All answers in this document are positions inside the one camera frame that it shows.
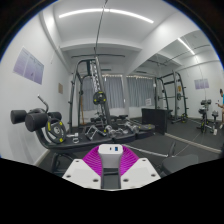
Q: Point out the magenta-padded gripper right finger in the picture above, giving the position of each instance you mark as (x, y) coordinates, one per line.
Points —
(140, 173)

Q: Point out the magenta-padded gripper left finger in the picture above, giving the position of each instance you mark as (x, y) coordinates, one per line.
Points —
(81, 173)

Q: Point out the white charger block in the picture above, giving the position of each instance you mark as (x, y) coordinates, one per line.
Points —
(110, 156)

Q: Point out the black weight bench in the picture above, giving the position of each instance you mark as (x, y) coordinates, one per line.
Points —
(76, 144)

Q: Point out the black padded bench seat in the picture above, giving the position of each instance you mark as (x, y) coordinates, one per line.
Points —
(180, 163)

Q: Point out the black weight plate yellow marks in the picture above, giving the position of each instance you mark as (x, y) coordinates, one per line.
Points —
(50, 133)

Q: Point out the black upright panel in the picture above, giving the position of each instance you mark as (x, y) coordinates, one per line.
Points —
(155, 120)

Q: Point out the white paper sign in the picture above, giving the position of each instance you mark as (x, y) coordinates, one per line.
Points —
(148, 102)

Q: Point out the black weight plate on rack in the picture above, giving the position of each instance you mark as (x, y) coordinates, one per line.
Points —
(100, 98)

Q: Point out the black squat rack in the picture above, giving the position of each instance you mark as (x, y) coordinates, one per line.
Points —
(176, 100)

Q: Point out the grey window curtains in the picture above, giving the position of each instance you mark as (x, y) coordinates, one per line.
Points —
(113, 91)

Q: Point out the black exercise bike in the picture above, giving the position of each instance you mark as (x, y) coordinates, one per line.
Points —
(204, 111)

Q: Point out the person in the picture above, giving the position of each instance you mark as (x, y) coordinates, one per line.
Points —
(221, 100)

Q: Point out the long ceiling light strip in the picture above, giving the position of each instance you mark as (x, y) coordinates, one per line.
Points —
(186, 46)
(106, 11)

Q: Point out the small brown wall board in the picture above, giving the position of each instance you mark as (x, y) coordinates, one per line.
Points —
(60, 88)

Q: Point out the small purple wall poster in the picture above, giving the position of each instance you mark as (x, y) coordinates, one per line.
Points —
(201, 84)

